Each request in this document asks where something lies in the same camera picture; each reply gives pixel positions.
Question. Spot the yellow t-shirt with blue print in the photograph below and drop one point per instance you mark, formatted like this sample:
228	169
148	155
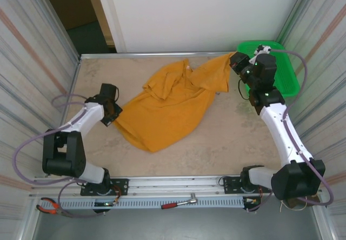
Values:
167	115

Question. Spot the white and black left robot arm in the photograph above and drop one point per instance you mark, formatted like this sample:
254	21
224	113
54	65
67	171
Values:
81	118

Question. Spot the green plastic mesh basket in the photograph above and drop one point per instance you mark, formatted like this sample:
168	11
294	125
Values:
286	72

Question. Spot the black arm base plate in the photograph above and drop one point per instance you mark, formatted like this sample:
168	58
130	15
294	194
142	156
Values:
229	183
120	186

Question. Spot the white door frame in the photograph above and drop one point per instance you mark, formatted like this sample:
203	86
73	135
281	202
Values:
112	21

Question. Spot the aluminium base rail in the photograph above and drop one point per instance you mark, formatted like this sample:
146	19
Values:
175	183

